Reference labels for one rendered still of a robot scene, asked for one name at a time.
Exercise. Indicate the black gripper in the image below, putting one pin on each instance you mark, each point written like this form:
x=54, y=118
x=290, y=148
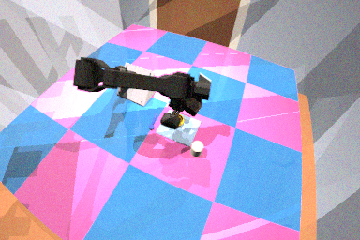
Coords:
x=172, y=120

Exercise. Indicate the grey cylinder with white top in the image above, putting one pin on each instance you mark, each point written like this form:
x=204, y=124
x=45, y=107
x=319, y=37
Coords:
x=196, y=148

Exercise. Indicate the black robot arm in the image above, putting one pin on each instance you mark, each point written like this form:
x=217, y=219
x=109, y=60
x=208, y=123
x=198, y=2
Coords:
x=176, y=86

